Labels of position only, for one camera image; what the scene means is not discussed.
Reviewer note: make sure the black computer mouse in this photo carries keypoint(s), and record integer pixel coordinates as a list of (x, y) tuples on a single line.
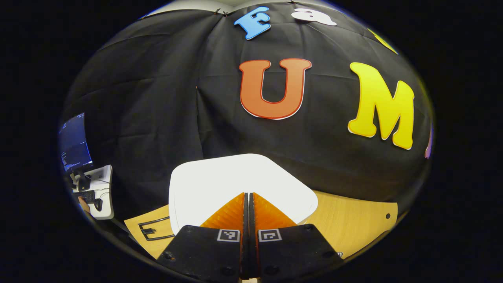
[(98, 204)]

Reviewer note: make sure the black keyboard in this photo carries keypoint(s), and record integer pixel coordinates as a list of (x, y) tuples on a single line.
[(87, 196)]

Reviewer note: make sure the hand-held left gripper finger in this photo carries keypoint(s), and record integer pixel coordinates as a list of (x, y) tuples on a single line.
[(245, 251), (253, 251)]

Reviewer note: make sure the computer monitor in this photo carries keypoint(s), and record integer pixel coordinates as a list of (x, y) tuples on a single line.
[(74, 141)]

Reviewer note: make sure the white side table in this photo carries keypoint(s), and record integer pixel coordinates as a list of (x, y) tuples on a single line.
[(105, 196)]

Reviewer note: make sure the white desktop garbage bin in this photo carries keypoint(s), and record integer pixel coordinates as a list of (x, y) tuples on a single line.
[(235, 177)]

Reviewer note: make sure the row of black cloth clips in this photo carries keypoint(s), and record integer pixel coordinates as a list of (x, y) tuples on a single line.
[(226, 13)]

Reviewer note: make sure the black backdrop cloth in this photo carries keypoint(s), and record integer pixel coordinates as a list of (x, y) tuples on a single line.
[(157, 98)]

